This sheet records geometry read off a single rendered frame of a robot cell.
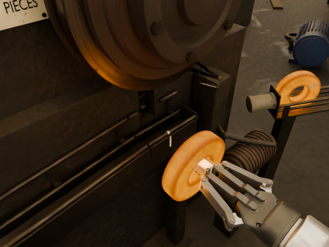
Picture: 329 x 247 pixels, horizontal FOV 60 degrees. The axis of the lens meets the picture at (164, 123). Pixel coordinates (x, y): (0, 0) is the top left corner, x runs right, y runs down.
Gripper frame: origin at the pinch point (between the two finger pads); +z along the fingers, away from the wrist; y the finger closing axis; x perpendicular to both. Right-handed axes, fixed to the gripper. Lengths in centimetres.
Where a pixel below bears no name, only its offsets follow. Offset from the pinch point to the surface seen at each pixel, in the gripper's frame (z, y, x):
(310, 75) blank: 3, 61, -7
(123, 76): 20.8, -1.6, 10.3
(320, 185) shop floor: -15, 99, -84
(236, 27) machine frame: 32, 57, 1
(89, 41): 21.3, -7.9, 20.0
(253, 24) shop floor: 144, 276, -93
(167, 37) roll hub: 12.8, 3.1, 20.6
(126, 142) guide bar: 25.8, 1.3, -15.5
